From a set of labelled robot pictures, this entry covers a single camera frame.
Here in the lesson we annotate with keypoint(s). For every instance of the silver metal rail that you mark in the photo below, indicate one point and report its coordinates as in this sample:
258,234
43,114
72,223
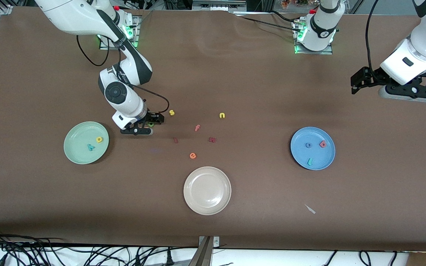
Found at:
218,4

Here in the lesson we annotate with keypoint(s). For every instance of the blue plate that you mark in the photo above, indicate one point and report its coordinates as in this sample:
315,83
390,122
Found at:
320,159

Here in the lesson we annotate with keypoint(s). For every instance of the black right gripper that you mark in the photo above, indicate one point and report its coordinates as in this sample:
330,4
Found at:
152,118

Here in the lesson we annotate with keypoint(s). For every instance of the green plate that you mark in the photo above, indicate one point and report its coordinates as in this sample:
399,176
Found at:
80,151

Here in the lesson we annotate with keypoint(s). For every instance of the aluminium frame post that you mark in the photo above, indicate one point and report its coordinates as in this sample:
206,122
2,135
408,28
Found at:
5,10

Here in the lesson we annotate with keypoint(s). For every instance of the orange artificial flowers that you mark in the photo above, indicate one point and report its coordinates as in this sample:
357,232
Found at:
294,3

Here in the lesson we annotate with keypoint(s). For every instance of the silver metal bracket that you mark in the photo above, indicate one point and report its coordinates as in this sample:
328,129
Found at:
216,242

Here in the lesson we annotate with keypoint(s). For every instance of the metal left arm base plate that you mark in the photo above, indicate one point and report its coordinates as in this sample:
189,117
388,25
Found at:
320,52

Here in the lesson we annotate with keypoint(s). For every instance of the pink foam letter b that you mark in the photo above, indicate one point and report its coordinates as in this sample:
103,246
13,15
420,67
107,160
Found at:
321,143

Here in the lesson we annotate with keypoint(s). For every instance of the beige plate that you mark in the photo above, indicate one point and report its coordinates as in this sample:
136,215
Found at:
207,190

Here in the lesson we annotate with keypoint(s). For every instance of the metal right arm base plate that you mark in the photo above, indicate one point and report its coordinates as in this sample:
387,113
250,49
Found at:
136,33

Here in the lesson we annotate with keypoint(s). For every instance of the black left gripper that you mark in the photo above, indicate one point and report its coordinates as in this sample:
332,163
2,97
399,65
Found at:
370,78

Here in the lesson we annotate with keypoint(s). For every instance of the white paper scrap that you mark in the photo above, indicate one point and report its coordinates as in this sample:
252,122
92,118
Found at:
310,209

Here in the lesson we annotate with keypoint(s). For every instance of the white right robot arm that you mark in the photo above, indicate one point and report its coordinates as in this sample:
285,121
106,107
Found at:
120,96

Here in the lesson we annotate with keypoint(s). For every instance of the grey metal table leg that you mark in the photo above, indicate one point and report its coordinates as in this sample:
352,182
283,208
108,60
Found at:
202,256

